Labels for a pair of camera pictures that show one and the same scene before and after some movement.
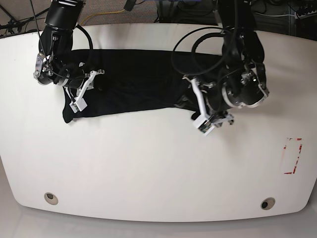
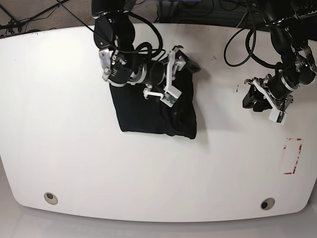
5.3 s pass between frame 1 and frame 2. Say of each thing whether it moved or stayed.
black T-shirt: moved
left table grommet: stayed
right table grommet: stayed
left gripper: moved
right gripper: moved
